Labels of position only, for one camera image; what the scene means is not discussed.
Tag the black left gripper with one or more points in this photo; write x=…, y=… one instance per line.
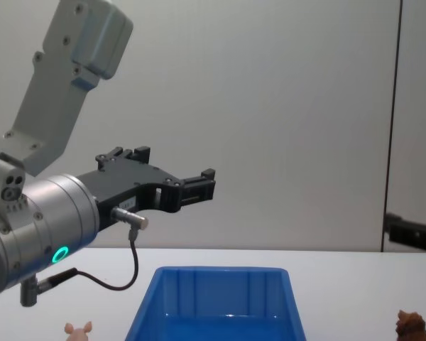
x=128, y=184

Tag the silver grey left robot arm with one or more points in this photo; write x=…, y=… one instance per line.
x=57, y=209

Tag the brown toy animal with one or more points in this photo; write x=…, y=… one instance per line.
x=411, y=325

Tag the blue plastic bin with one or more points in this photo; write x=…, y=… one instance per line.
x=216, y=305

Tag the pink toy pig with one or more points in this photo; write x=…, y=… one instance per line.
x=79, y=332

